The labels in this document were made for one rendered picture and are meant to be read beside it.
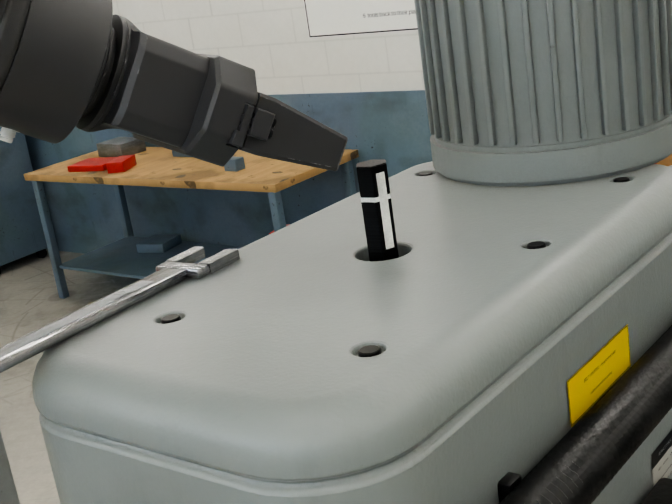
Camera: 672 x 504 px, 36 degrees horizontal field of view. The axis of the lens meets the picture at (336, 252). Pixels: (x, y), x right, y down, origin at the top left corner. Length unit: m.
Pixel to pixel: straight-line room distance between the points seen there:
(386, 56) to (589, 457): 5.30
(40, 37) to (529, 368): 0.31
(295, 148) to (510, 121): 0.25
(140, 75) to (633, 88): 0.39
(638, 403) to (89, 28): 0.37
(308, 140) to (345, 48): 5.42
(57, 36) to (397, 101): 5.33
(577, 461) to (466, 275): 0.12
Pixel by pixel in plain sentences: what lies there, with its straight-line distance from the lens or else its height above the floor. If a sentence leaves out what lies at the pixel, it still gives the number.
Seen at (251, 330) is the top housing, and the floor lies 1.89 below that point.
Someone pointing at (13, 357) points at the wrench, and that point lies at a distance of 0.59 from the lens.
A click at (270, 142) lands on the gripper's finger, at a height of 1.99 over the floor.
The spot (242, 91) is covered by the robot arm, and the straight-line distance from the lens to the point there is 0.54.
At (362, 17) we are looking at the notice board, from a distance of 5.87.
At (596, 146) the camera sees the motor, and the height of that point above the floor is 1.92.
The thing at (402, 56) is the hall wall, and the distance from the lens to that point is 5.76.
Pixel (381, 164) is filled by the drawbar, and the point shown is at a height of 1.95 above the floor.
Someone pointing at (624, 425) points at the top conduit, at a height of 1.80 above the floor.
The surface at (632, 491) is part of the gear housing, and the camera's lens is 0.77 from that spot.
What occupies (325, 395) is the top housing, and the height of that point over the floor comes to 1.89.
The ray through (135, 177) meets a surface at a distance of 6.24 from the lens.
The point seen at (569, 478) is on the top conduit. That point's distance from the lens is 0.56.
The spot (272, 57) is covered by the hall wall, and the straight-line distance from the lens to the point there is 6.34.
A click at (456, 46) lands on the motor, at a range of 0.79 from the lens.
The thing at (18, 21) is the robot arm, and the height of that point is 2.07.
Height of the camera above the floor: 2.09
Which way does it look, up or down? 17 degrees down
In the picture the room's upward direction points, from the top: 9 degrees counter-clockwise
